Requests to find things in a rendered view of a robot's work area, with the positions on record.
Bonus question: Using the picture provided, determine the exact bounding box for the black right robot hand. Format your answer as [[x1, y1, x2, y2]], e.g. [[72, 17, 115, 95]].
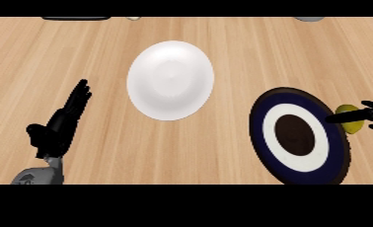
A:
[[323, 100, 373, 124]]

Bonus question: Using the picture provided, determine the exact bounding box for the yellow lemon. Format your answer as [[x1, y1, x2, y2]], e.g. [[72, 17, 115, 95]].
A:
[[335, 104, 366, 135]]

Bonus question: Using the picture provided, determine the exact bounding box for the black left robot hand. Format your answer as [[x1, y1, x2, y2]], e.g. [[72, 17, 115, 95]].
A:
[[25, 78, 93, 160]]

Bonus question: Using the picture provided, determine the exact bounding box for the grey round object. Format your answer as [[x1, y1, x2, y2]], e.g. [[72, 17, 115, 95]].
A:
[[294, 16, 326, 23]]

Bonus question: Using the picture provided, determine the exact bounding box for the dark grey flat object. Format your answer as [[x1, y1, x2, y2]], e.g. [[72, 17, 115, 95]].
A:
[[41, 16, 112, 22]]

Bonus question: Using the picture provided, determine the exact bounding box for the navy and white plate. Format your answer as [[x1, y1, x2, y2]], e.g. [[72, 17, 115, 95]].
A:
[[248, 87, 353, 186]]

